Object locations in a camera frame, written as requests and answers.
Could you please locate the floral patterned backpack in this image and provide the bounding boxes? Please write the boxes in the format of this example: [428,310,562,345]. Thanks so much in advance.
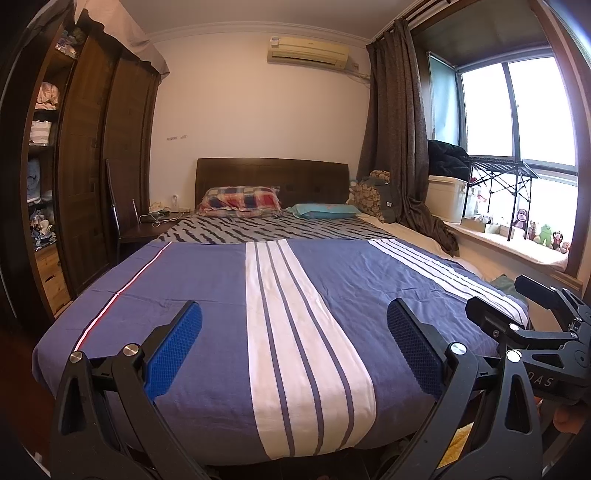
[348,170,402,222]

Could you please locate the white storage box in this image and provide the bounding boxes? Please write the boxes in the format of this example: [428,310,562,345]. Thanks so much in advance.
[427,174,469,224]

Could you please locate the black folding rack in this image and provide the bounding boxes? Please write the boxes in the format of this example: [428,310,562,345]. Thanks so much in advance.
[464,154,540,241]

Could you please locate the dark chair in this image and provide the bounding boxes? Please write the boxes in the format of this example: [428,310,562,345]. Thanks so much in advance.
[105,158,162,266]

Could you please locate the brown curtain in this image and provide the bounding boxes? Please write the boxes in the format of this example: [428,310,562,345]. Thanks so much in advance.
[355,18,460,258]

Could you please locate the pink folded clothes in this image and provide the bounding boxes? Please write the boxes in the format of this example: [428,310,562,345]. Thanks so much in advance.
[36,82,63,110]

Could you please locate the green cloth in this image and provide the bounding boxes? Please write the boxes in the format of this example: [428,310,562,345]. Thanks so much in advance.
[489,274,518,294]

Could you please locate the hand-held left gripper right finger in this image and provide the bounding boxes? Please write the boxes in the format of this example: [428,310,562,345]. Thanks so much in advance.
[383,298,546,480]

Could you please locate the blue folded clothes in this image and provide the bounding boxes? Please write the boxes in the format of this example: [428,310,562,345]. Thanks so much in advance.
[27,159,45,204]

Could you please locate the yellow fluffy rug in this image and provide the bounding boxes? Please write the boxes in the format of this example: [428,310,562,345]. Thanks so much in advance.
[436,422,472,468]

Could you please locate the white air conditioner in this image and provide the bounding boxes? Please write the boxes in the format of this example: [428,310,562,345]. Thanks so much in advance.
[266,36,350,71]

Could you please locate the person's right hand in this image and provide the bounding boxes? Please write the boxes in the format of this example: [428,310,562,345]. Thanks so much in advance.
[536,398,591,433]

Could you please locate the black jacket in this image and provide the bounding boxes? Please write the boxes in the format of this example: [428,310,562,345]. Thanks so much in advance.
[427,138,472,178]

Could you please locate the dark wooden bed headboard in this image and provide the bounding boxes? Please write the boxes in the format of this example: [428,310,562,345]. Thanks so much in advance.
[196,158,350,215]

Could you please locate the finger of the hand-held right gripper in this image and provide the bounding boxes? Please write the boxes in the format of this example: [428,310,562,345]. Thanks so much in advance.
[515,275,585,324]
[465,296,539,358]

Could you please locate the red and blue plaid pillow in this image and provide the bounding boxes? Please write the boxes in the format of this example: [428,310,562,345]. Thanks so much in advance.
[198,186,283,219]

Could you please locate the grey roller blind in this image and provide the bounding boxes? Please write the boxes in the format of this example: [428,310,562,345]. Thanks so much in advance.
[427,51,461,146]

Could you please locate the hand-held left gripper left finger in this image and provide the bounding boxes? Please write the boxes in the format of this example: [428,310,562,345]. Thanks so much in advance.
[46,300,204,480]

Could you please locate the window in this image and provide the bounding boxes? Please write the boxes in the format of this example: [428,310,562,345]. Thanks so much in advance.
[457,48,581,278]

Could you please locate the blue and white striped blanket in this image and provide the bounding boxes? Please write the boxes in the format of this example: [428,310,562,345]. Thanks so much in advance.
[31,239,529,462]

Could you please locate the zebra striped bed sheet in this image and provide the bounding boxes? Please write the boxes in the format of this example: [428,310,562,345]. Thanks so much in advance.
[157,215,398,244]

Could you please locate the dark wooden wardrobe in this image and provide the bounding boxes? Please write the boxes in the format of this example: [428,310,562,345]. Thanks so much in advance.
[0,0,162,324]

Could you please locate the teal pillow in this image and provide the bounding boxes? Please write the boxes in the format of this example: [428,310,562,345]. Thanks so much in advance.
[284,203,363,220]

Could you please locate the white charger cable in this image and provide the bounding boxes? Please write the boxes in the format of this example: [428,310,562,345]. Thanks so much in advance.
[139,210,175,228]

